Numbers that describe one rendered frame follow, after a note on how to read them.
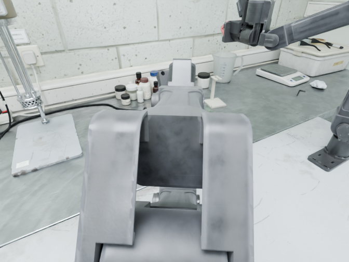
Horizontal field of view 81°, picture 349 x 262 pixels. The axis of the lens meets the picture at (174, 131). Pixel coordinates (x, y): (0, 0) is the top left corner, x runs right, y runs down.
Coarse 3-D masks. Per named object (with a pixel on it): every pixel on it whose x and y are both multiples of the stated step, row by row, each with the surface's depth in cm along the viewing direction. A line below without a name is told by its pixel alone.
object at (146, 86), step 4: (144, 80) 97; (140, 84) 98; (144, 84) 97; (148, 84) 98; (144, 88) 98; (148, 88) 99; (144, 92) 99; (148, 92) 100; (144, 96) 100; (148, 96) 101
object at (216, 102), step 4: (212, 76) 93; (216, 76) 93; (212, 80) 94; (216, 80) 90; (212, 84) 95; (212, 88) 96; (212, 92) 97; (212, 96) 98; (204, 100) 99; (208, 100) 99; (212, 100) 99; (216, 100) 99; (220, 100) 99; (212, 104) 96; (216, 104) 96; (220, 104) 96; (224, 104) 96; (212, 108) 94
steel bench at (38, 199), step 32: (224, 96) 105; (256, 96) 105; (288, 96) 105; (320, 96) 105; (0, 128) 81; (256, 128) 81; (288, 128) 81; (0, 160) 66; (0, 192) 55; (32, 192) 55; (64, 192) 55; (0, 224) 48; (32, 224) 48
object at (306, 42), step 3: (306, 39) 136; (309, 39) 136; (312, 39) 135; (315, 39) 134; (300, 42) 130; (303, 42) 128; (306, 42) 137; (309, 42) 137; (312, 42) 136; (315, 42) 135; (318, 42) 133; (321, 42) 132; (300, 45) 131; (303, 45) 129; (306, 45) 128; (309, 45) 126; (312, 45) 125; (327, 45) 129
